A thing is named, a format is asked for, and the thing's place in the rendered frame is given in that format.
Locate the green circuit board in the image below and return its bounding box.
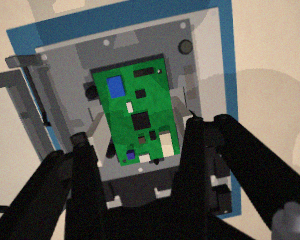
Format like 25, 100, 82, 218
93, 58, 180, 166

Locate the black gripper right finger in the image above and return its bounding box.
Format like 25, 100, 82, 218
158, 96, 300, 240

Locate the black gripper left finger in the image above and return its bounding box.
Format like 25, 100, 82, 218
0, 112, 111, 240

